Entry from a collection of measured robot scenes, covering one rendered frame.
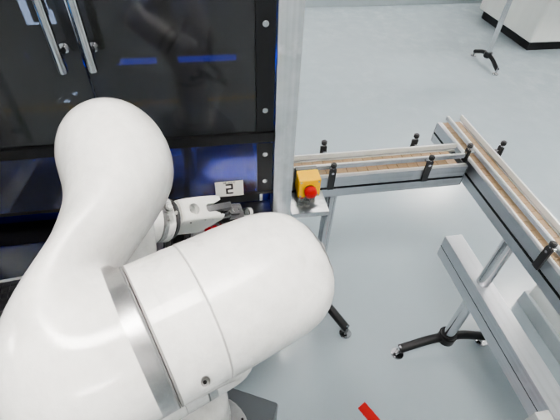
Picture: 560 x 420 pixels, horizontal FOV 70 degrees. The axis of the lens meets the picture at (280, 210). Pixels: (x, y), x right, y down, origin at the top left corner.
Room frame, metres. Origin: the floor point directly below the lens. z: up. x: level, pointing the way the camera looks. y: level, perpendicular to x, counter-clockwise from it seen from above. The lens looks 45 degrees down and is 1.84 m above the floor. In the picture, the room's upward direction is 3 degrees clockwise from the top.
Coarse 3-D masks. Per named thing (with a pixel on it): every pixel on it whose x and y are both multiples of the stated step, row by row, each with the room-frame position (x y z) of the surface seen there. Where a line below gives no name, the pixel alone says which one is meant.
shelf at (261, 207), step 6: (246, 204) 0.98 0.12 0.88; (252, 204) 0.98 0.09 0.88; (258, 204) 0.99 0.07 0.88; (264, 204) 0.99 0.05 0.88; (258, 210) 0.96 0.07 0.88; (264, 210) 0.96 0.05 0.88; (270, 210) 0.96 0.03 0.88; (180, 234) 0.83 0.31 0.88; (174, 240) 0.81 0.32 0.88; (180, 240) 0.81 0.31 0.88
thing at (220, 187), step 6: (240, 180) 0.91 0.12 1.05; (216, 186) 0.90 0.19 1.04; (222, 186) 0.90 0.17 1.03; (228, 186) 0.90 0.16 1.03; (234, 186) 0.91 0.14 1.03; (240, 186) 0.91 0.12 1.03; (216, 192) 0.90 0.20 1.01; (222, 192) 0.90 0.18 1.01; (234, 192) 0.91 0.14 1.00; (240, 192) 0.91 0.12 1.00
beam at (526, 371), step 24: (456, 240) 1.16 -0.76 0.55; (456, 264) 1.05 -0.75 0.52; (480, 264) 1.03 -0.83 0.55; (480, 288) 0.91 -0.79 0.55; (480, 312) 0.84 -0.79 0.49; (504, 312) 0.81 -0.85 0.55; (504, 336) 0.72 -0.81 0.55; (504, 360) 0.66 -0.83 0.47; (528, 360) 0.63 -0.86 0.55; (528, 384) 0.56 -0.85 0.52; (552, 384) 0.55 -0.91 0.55; (528, 408) 0.51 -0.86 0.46; (552, 408) 0.48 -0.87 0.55
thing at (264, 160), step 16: (256, 0) 0.92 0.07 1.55; (272, 0) 0.93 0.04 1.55; (256, 16) 0.92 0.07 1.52; (272, 16) 0.93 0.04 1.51; (256, 32) 0.92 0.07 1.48; (272, 32) 0.93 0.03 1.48; (256, 48) 0.92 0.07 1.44; (272, 48) 0.93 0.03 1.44; (256, 64) 0.92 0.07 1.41; (272, 64) 0.93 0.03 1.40; (256, 80) 0.92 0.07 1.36; (272, 80) 0.93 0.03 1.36; (256, 96) 0.93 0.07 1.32; (272, 96) 0.93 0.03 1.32; (256, 112) 0.93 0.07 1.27; (272, 112) 0.93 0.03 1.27; (272, 128) 0.93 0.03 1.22; (272, 144) 0.93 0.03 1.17
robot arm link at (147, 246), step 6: (150, 228) 0.37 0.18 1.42; (150, 234) 0.36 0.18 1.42; (144, 240) 0.36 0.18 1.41; (150, 240) 0.36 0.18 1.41; (138, 246) 0.35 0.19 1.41; (144, 246) 0.35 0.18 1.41; (150, 246) 0.36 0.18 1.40; (156, 246) 0.37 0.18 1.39; (138, 252) 0.34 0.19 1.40; (144, 252) 0.35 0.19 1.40; (150, 252) 0.35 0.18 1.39; (132, 258) 0.34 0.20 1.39; (138, 258) 0.34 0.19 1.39
